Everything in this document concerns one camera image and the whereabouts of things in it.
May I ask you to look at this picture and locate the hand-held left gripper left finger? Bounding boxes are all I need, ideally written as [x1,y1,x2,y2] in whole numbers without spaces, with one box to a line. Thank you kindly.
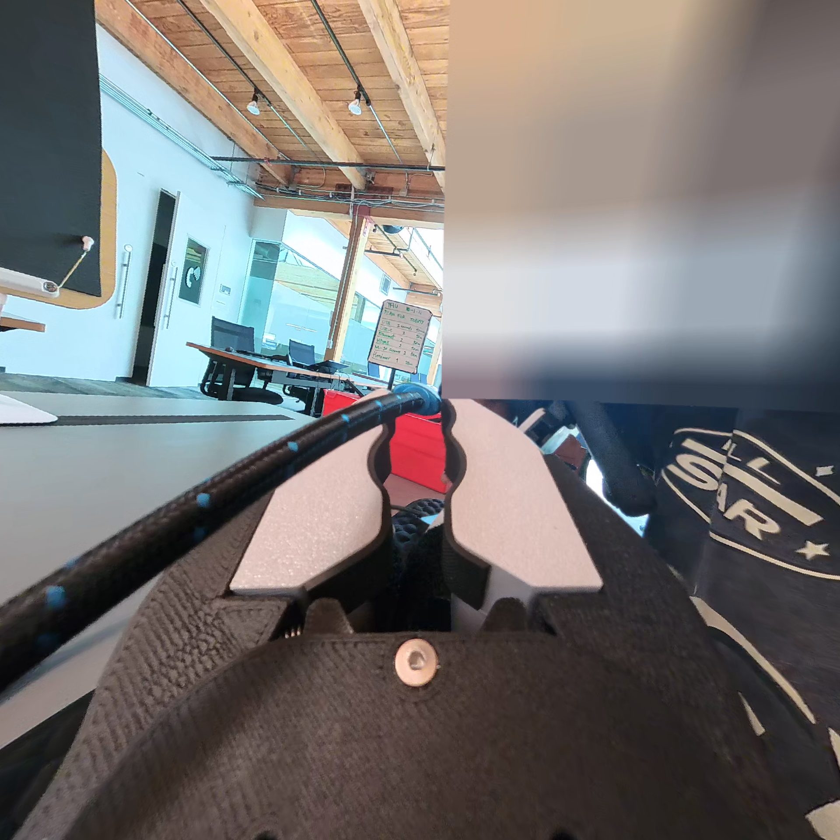
[228,388,393,596]

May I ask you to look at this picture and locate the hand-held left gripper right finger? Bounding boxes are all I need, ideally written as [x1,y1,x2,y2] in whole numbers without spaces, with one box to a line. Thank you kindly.
[441,398,605,631]

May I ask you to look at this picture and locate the braided HDMI cable green plugs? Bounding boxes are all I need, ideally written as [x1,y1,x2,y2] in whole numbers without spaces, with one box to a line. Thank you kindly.
[0,384,444,693]

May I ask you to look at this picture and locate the red plastic bin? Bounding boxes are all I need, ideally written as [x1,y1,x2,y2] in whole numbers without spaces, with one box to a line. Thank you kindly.
[322,387,454,493]

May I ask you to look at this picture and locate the whiteboard on stand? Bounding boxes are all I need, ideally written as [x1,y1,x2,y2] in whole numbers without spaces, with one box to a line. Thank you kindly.
[366,300,434,375]

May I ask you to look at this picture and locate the black office chair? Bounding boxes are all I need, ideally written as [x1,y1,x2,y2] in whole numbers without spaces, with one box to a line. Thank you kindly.
[287,339,329,411]
[200,317,284,404]

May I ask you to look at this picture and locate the long office desk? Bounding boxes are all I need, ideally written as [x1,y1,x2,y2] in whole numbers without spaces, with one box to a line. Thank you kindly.
[185,341,395,401]

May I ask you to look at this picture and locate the dark door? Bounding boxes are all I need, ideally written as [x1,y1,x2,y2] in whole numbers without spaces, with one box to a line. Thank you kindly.
[131,189,181,388]

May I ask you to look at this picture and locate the black board wooden edge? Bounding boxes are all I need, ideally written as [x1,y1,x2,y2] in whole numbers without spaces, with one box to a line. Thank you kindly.
[0,0,119,309]

